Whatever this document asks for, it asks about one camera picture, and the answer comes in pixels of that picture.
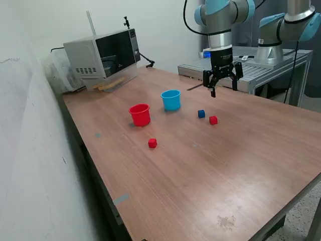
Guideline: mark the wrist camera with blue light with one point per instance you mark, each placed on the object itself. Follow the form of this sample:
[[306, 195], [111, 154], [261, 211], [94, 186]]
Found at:
[[206, 54]]

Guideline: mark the long grey-blue tape strip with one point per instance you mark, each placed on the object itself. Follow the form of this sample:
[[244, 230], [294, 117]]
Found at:
[[121, 198]]

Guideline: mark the blue plastic bin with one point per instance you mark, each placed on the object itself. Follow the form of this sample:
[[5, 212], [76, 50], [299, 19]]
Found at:
[[171, 103]]

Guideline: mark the red plastic bin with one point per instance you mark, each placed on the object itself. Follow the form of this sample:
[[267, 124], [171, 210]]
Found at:
[[140, 118]]

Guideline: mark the wooden stick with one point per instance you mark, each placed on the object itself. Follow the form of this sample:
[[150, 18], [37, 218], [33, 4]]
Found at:
[[96, 87], [102, 88]]

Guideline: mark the blue cube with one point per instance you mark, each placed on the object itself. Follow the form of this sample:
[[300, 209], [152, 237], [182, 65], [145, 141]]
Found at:
[[201, 114]]

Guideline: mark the silver microwave oven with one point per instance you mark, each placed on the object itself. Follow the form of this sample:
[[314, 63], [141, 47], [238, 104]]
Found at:
[[85, 57]]

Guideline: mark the aluminium robot base table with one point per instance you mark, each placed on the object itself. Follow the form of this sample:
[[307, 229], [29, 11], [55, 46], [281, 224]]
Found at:
[[263, 72]]

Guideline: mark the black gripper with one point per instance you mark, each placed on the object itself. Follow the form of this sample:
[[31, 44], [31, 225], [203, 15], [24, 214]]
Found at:
[[221, 61]]

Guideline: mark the black camera mount knob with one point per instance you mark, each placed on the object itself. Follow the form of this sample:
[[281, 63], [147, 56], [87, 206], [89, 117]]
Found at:
[[127, 23]]

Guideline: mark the dark grey curtain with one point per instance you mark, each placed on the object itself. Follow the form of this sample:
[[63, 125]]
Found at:
[[245, 35]]

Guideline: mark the clear plastic bag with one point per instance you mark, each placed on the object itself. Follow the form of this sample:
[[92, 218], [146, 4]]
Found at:
[[57, 75]]

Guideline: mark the red cube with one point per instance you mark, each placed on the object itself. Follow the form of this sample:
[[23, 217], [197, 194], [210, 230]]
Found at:
[[152, 143], [213, 120]]

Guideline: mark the white thin rod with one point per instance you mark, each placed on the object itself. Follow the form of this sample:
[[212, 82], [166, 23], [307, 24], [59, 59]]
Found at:
[[91, 23]]

